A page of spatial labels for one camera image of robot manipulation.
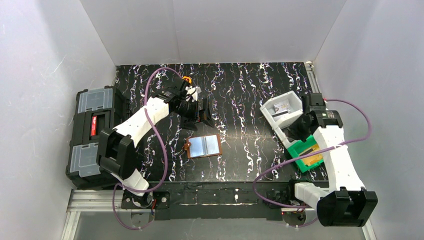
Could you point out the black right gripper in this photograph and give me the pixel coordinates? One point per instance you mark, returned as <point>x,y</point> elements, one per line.
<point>294,129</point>

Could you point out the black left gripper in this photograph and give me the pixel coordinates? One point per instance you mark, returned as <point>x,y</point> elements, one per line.
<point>199,110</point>

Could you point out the white card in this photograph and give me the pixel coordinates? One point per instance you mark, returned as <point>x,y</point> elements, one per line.
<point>281,108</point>

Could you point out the gold card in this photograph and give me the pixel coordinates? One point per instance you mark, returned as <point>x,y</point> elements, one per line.
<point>311,160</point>

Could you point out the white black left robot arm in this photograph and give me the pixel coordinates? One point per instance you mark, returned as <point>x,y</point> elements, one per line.
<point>117,146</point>

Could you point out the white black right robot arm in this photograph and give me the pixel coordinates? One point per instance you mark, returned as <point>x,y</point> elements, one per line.
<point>346,202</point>

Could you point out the white plastic bin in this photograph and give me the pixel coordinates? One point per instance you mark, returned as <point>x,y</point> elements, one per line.
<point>286,120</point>
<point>283,136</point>

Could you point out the green plastic bin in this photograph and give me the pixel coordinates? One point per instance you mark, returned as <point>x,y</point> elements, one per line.
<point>300,146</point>

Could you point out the orange round cap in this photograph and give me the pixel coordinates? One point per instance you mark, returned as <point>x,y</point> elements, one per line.
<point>187,79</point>

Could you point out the black toolbox with clear lids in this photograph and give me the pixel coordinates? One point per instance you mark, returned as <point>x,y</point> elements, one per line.
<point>95,110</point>

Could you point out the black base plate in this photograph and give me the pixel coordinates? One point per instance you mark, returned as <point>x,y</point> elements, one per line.
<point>212,200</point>

